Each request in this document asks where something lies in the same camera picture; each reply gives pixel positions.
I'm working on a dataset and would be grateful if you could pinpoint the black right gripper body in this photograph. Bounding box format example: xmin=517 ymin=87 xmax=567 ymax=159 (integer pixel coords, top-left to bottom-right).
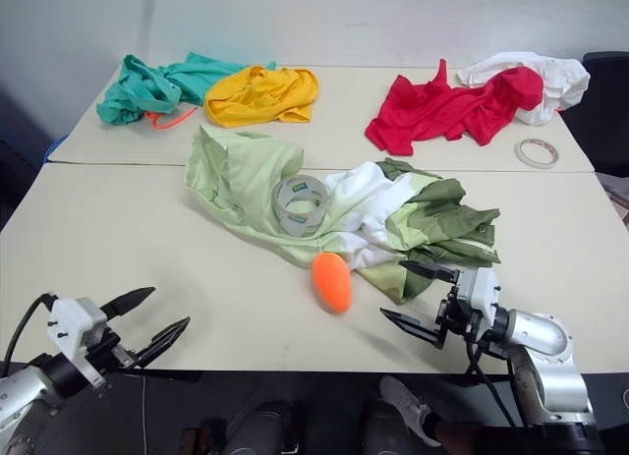
xmin=433 ymin=286 xmax=486 ymax=349

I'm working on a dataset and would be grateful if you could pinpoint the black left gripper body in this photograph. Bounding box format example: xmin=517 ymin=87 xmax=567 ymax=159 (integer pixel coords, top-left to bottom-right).
xmin=87 ymin=326 xmax=144 ymax=375

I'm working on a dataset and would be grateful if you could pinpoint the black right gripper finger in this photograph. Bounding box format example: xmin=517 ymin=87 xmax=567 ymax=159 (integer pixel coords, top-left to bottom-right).
xmin=378 ymin=307 xmax=449 ymax=349
xmin=398 ymin=259 xmax=459 ymax=284

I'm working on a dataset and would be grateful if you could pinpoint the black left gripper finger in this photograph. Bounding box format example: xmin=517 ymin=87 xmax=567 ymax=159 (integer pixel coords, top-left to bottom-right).
xmin=99 ymin=286 xmax=157 ymax=321
xmin=131 ymin=315 xmax=192 ymax=370

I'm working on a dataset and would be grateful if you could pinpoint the white sneaker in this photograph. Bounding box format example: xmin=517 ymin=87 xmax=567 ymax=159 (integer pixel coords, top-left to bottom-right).
xmin=378 ymin=373 xmax=444 ymax=448

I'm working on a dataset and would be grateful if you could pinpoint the orange foam egg ball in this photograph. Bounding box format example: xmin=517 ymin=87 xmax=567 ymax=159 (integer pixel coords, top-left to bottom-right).
xmin=312 ymin=251 xmax=356 ymax=315

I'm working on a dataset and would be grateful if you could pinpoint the large clear packing tape roll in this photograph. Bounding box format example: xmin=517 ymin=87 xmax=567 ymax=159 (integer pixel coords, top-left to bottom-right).
xmin=270 ymin=174 xmax=331 ymax=239

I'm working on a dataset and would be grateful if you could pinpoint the small beige tape roll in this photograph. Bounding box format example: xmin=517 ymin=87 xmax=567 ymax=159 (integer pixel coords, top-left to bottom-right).
xmin=514 ymin=138 xmax=561 ymax=170

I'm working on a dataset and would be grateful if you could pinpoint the red crumpled garment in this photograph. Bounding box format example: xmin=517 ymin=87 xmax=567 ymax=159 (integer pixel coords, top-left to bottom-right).
xmin=364 ymin=57 xmax=546 ymax=157

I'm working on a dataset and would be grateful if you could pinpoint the light green olive white jacket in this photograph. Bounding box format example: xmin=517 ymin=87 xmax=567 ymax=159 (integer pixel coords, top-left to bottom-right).
xmin=182 ymin=124 xmax=503 ymax=307

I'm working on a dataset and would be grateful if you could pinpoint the teal crumpled garment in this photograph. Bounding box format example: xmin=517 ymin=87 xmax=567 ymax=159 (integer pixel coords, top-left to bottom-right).
xmin=95 ymin=51 xmax=278 ymax=128

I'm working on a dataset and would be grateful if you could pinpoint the white crumpled garment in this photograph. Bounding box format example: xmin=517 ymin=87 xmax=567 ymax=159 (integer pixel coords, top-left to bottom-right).
xmin=456 ymin=50 xmax=592 ymax=129

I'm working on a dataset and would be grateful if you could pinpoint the yellow crumpled garment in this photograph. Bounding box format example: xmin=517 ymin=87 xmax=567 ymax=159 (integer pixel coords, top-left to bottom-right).
xmin=202 ymin=65 xmax=321 ymax=129

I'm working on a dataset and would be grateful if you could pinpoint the black chair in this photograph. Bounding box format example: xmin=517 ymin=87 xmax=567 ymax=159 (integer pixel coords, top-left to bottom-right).
xmin=556 ymin=51 xmax=629 ymax=174

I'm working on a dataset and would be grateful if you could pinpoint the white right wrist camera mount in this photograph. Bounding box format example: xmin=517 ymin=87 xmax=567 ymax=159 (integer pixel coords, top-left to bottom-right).
xmin=449 ymin=266 xmax=503 ymax=324

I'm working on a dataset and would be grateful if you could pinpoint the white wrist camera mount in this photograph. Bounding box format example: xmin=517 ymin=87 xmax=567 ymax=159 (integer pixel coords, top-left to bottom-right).
xmin=46 ymin=297 xmax=122 ymax=391
xmin=449 ymin=266 xmax=503 ymax=324

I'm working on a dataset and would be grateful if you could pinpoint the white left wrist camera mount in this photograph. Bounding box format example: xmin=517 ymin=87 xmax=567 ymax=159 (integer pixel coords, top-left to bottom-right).
xmin=46 ymin=297 xmax=122 ymax=391

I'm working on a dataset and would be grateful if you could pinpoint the thin white string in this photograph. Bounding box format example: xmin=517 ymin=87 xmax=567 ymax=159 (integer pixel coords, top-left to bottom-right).
xmin=141 ymin=374 xmax=149 ymax=455

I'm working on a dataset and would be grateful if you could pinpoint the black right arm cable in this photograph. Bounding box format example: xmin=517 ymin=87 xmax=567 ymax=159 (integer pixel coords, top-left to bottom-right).
xmin=463 ymin=339 xmax=520 ymax=429

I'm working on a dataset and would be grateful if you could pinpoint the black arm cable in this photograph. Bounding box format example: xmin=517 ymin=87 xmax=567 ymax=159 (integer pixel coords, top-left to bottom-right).
xmin=0 ymin=292 xmax=56 ymax=366
xmin=463 ymin=339 xmax=520 ymax=429

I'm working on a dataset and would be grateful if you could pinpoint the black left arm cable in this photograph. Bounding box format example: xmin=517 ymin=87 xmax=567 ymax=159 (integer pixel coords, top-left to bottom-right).
xmin=0 ymin=292 xmax=56 ymax=366

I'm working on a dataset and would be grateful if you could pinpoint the orange cord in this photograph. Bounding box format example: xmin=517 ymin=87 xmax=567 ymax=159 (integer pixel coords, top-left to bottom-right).
xmin=145 ymin=105 xmax=200 ymax=132

